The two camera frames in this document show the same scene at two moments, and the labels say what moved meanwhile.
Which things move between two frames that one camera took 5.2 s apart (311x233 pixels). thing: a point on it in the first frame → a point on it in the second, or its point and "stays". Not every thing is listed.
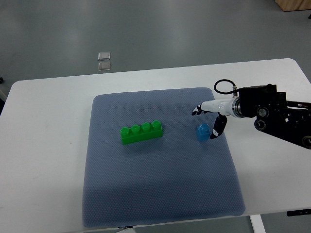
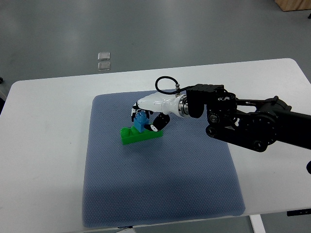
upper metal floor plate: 104,56 stays
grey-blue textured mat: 173,176 stays
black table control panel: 299,212 stays
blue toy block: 203,132 → 140,121
